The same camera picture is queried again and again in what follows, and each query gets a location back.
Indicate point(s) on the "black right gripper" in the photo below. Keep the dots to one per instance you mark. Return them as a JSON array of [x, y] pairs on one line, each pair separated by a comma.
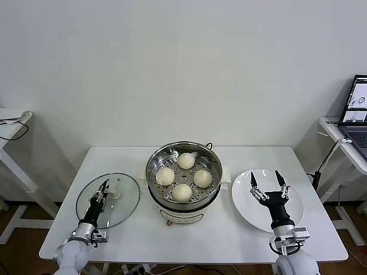
[[276, 206]]

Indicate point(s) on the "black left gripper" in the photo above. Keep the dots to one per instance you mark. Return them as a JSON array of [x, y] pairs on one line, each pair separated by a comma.
[[94, 210]]

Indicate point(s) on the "round glass lid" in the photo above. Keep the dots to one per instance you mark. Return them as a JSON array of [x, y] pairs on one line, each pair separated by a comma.
[[126, 206]]

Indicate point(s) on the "white steamed baozi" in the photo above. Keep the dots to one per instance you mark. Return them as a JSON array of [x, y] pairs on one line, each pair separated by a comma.
[[203, 178], [164, 176], [182, 192], [186, 161]]

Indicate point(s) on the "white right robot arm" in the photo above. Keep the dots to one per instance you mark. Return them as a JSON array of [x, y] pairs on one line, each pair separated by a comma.
[[295, 265]]

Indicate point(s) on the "perforated steel steamer basket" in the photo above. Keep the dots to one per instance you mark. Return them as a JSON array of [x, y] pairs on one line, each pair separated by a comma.
[[160, 160]]

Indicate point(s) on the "round white plate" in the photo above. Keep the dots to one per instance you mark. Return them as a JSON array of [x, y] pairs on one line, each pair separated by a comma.
[[243, 206]]

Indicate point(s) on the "black power adapter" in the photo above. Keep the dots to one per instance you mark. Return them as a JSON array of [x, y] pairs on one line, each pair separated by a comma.
[[316, 179]]

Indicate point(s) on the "white side table with laptop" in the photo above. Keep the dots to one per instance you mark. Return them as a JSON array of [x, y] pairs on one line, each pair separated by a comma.
[[328, 130]]

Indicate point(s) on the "cream electric cooker pot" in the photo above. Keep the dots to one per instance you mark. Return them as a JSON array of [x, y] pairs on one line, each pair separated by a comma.
[[183, 215]]

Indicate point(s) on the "white power strip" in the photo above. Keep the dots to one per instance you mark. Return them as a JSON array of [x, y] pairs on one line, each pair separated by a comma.
[[137, 269]]

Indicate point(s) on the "handwritten paper label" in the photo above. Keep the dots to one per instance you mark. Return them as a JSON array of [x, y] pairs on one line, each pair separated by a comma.
[[332, 122]]

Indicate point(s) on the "dark grey laptop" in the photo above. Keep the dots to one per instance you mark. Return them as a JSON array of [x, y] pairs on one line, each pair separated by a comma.
[[355, 120]]

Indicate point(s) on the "white side table with cloth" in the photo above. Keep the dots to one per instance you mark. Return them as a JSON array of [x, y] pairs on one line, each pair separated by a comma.
[[8, 131]]

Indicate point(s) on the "white cloth bag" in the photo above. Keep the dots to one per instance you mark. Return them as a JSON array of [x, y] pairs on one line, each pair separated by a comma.
[[11, 114]]

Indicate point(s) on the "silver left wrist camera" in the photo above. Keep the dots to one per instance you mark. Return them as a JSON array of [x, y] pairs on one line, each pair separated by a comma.
[[99, 236]]

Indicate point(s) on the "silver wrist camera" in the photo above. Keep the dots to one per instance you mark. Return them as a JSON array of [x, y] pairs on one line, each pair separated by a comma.
[[99, 236], [299, 233]]

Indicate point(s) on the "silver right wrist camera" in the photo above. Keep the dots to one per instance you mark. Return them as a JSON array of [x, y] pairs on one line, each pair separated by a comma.
[[299, 233]]

